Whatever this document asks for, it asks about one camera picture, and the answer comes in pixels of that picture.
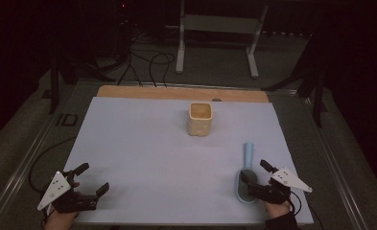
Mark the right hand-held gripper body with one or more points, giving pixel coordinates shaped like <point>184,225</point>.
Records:
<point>280,186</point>

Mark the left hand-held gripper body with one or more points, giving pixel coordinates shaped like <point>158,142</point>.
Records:
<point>61,192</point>

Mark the light blue hairbrush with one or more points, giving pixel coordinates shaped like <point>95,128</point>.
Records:
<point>246,174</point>

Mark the beige square cup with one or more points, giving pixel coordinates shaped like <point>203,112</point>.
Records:
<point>200,119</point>

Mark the person's right hand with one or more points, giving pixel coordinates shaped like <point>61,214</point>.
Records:
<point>277,211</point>

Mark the white table mat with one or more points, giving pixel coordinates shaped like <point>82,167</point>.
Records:
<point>176,159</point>

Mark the black tripod stand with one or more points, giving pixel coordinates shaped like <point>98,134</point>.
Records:
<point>311,80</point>
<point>71,64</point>

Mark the white metal stand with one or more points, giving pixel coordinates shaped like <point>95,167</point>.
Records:
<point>218,35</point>

